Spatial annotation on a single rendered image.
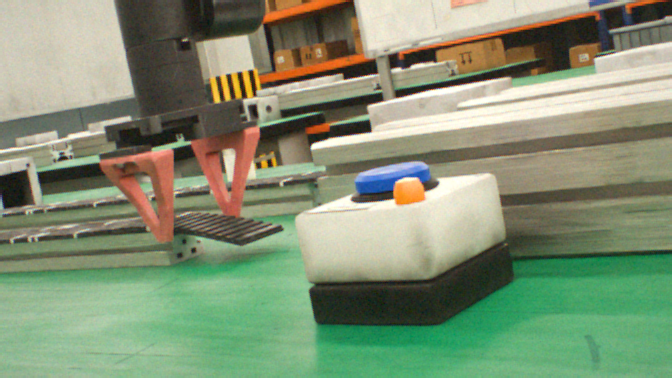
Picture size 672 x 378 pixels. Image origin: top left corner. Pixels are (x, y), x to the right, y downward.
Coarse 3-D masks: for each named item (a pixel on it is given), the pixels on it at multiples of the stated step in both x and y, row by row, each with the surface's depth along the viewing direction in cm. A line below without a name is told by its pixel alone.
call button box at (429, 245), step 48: (384, 192) 51; (432, 192) 49; (480, 192) 51; (336, 240) 50; (384, 240) 48; (432, 240) 47; (480, 240) 50; (336, 288) 50; (384, 288) 49; (432, 288) 47; (480, 288) 50
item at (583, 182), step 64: (384, 128) 70; (448, 128) 58; (512, 128) 56; (576, 128) 53; (640, 128) 52; (320, 192) 66; (512, 192) 57; (576, 192) 55; (640, 192) 53; (512, 256) 58; (576, 256) 55
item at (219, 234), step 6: (240, 222) 80; (246, 222) 80; (252, 222) 79; (258, 222) 80; (222, 228) 78; (228, 228) 78; (234, 228) 78; (240, 228) 78; (246, 228) 78; (210, 234) 77; (216, 234) 77; (222, 234) 76; (228, 234) 77; (216, 240) 76
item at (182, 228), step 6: (204, 216) 82; (210, 216) 82; (216, 216) 82; (222, 216) 82; (192, 222) 81; (198, 222) 80; (204, 222) 80; (174, 228) 79; (180, 228) 79; (186, 228) 79
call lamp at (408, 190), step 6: (402, 180) 47; (408, 180) 47; (414, 180) 47; (396, 186) 47; (402, 186) 47; (408, 186) 47; (414, 186) 47; (420, 186) 47; (396, 192) 47; (402, 192) 47; (408, 192) 47; (414, 192) 47; (420, 192) 47; (396, 198) 47; (402, 198) 47; (408, 198) 47; (414, 198) 47; (420, 198) 47; (396, 204) 47; (402, 204) 47
